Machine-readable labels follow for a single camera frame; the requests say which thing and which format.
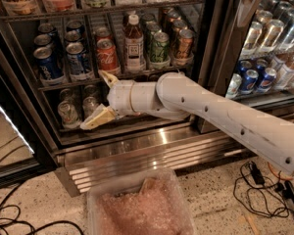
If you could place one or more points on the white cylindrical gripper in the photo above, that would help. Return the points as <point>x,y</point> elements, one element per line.
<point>120,97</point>

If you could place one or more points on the blue pepsi can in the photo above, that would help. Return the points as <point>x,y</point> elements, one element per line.
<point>50,71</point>
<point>79,64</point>

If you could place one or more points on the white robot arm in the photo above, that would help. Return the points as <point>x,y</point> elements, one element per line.
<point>175,96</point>

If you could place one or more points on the silver can bottom shelf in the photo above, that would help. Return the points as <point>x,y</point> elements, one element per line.
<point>89,105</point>

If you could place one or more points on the red coca-cola can front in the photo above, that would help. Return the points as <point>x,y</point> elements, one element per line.
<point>107,56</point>

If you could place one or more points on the silver green can bottom left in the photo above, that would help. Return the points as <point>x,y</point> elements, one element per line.
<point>69,115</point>

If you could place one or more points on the green soda can front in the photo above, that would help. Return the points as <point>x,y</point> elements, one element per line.
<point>159,53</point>

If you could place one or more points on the stainless steel fridge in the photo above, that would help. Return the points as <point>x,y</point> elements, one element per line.
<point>125,145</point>

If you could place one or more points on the orange-brown soda can front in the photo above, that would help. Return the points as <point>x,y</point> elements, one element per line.
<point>182,48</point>

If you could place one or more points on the silver can behind glass left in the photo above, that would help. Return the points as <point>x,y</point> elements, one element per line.
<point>233,86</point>

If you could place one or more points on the pepsi can behind glass middle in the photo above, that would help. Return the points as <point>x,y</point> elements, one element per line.
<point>249,79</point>

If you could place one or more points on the pepsi can behind glass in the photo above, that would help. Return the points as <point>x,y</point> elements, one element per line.
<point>265,80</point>
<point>249,79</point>

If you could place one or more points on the glass fridge door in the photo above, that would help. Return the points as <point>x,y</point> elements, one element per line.
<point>241,35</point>

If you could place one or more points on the pepsi can behind glass right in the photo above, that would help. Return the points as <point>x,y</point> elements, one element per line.
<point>265,80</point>

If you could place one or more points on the brown tea bottle white cap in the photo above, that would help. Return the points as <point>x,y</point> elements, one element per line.
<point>133,45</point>

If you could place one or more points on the clear plastic bin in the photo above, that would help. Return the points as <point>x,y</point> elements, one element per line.
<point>149,202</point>

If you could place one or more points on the black cable floor left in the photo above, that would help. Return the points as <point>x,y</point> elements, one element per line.
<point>6,222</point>

